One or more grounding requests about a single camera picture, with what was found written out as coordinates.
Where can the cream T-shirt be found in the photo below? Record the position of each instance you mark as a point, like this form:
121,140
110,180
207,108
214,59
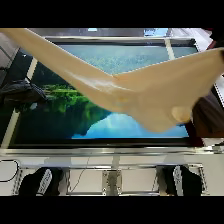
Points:
150,93

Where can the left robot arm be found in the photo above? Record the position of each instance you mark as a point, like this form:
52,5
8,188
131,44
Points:
30,183

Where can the black garment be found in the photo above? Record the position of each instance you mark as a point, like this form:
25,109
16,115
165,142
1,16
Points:
20,93

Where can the brown garment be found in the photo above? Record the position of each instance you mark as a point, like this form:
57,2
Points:
208,116

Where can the silver frame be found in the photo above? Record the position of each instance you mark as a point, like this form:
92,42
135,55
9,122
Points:
110,151

